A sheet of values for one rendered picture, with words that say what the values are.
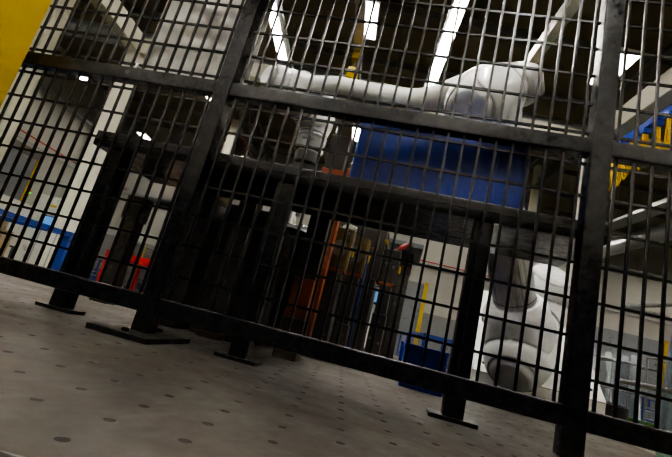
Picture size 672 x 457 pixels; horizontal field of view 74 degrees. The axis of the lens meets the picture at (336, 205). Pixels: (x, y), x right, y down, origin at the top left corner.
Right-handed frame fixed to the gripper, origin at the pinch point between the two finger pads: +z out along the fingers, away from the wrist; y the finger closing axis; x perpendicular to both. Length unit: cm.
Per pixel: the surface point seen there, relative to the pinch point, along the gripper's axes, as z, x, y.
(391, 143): -6, -49, 29
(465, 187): 0, -51, 43
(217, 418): 36, -87, 25
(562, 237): 6, -53, 59
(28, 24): -13, -60, -43
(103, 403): 36, -92, 18
